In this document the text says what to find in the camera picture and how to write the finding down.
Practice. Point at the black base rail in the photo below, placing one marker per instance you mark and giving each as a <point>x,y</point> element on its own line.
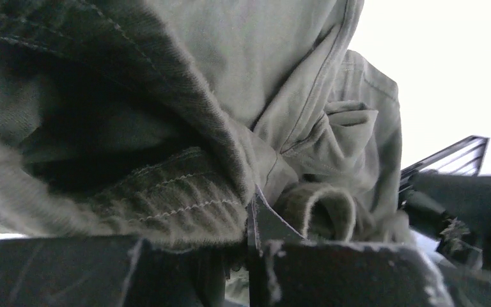
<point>464,157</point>

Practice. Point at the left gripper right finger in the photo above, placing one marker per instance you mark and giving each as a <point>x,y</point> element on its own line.
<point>286,269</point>

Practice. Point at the dark green shorts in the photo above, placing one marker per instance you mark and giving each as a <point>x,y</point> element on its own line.
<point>166,118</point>

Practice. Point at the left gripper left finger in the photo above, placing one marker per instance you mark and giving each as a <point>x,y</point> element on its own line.
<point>107,271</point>

